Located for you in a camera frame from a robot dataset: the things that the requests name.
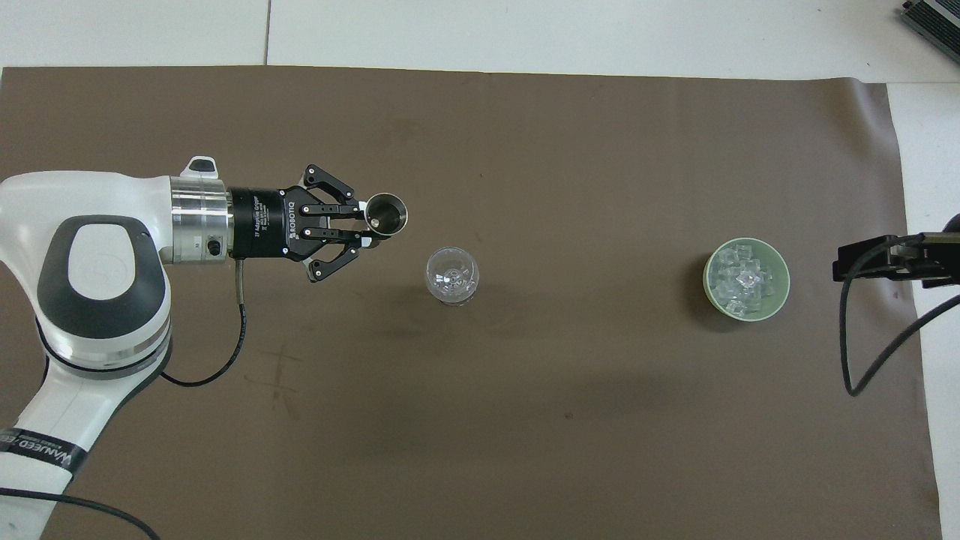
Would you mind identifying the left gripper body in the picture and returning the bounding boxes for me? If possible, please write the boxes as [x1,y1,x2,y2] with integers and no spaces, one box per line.
[227,185,306,263]

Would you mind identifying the clear drinking glass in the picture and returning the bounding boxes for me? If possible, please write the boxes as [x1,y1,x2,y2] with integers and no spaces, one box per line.
[425,246,480,306]

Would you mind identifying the grey ribbed metal box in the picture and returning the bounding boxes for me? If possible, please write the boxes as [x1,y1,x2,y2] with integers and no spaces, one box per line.
[900,0,960,55]

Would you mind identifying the small steel cup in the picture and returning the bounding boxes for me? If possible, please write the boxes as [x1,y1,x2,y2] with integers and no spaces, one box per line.
[364,192,410,239]

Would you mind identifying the green bowl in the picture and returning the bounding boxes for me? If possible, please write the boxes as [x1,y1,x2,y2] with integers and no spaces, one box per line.
[702,236,791,323]

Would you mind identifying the clear ice cubes heap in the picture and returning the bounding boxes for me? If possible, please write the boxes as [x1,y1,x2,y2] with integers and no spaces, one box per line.
[710,243,778,315]

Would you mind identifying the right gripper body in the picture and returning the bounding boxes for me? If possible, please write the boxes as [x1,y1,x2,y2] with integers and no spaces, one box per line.
[896,213,960,290]

